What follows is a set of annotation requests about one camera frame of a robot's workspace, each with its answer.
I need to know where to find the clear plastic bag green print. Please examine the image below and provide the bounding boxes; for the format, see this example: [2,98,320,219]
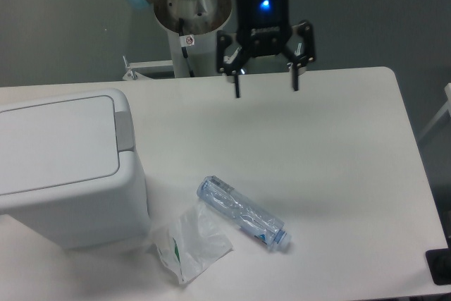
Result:
[151,202,233,285]

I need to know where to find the grey trash can push button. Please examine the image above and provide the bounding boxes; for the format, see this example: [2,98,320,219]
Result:
[114,111,135,152]

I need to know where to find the white trash can lid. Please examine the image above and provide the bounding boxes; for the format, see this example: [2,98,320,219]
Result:
[1,96,119,195]

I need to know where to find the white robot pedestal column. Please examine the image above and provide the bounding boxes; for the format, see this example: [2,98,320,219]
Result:
[166,30,218,78]

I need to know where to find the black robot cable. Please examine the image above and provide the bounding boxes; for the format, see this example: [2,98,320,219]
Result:
[178,18,195,78]

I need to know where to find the clear crushed plastic bottle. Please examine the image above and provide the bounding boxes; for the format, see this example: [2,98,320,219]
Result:
[197,176,292,252]

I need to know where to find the white plastic trash can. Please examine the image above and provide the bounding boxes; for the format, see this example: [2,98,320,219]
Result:
[1,89,151,249]

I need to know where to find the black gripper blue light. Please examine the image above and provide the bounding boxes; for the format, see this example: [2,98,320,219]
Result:
[216,0,315,99]

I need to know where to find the white pedestal base frame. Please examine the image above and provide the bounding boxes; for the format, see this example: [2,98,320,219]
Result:
[121,54,226,82]

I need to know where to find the white frame at right edge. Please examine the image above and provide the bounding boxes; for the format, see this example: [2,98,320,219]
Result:
[417,83,450,146]

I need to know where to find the black clamp at table corner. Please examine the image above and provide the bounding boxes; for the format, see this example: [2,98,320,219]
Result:
[426,248,450,285]

